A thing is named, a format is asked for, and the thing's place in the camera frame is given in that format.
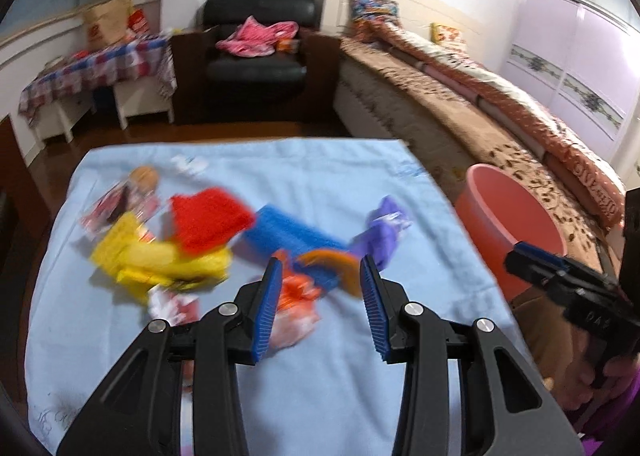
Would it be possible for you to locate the orange snack wrapper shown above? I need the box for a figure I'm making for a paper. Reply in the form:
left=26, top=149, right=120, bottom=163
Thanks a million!
left=269, top=248, right=361, bottom=350

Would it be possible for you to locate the purple face mask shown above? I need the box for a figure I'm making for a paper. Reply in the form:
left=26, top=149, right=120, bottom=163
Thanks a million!
left=349, top=195, right=412, bottom=271

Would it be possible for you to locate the blue foam net sleeve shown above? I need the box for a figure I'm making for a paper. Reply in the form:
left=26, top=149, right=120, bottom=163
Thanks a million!
left=242, top=205, right=347, bottom=293

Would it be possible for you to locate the pink white wrapper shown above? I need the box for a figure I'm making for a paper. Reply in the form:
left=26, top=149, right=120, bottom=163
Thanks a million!
left=148, top=286, right=201, bottom=326

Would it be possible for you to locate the red foam net sleeve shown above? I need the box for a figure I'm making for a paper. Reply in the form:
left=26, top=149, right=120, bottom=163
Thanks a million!
left=170, top=187, right=255, bottom=256

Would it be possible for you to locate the yellow foam net sleeve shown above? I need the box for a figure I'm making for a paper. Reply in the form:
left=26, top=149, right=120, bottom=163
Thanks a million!
left=90, top=211, right=232, bottom=305

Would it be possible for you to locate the pink plastic trash bin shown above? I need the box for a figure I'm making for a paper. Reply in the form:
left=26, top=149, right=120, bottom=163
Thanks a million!
left=454, top=164, right=567, bottom=301

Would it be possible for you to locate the right hand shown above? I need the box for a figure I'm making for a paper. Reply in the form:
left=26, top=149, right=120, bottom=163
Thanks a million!
left=539, top=334, right=639, bottom=413

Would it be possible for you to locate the polka dot folded quilt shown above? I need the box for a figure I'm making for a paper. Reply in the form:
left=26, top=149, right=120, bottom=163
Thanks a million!
left=367, top=21, right=626, bottom=230

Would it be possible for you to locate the light blue cloth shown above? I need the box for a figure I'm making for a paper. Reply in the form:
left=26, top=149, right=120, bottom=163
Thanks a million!
left=25, top=139, right=524, bottom=455

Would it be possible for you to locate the white crumpled tissue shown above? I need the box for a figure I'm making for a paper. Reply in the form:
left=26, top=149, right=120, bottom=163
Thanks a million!
left=171, top=155, right=208, bottom=177

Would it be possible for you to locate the clear snack wrapper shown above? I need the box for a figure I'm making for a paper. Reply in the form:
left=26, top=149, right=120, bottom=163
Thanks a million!
left=80, top=180, right=160, bottom=237

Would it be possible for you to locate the walnut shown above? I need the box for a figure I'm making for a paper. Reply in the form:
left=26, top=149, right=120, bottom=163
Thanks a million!
left=129, top=165, right=160, bottom=194

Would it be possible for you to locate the lilac wardrobe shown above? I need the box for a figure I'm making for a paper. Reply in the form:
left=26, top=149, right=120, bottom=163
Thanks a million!
left=501, top=0, right=639, bottom=185

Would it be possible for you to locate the black leather armchair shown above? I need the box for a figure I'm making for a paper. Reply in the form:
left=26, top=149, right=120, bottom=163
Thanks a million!
left=170, top=0, right=341, bottom=127

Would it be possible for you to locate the white side table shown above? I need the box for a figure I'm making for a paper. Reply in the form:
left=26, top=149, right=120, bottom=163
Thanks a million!
left=32, top=76, right=175, bottom=144

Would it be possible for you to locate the bed with brown blanket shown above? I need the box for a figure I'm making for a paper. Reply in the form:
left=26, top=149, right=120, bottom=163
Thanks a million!
left=321, top=0, right=622, bottom=268

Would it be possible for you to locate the yellow floral pillow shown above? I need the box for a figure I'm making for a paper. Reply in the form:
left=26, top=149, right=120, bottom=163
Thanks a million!
left=431, top=23, right=468, bottom=53

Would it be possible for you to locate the pink clothing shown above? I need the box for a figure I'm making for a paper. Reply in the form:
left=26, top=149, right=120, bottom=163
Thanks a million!
left=215, top=16, right=299, bottom=59

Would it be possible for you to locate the plaid tablecloth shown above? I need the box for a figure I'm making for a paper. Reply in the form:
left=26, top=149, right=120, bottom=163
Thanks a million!
left=18, top=34, right=177, bottom=127

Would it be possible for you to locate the colourful pillow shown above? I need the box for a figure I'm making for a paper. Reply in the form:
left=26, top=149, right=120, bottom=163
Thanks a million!
left=348, top=0, right=400, bottom=42

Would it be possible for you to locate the red gift bag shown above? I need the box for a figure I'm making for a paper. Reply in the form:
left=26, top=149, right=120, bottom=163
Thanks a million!
left=128, top=8, right=151, bottom=36

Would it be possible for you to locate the brown paper bag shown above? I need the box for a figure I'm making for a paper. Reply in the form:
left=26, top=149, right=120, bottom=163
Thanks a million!
left=82, top=0, right=132, bottom=51

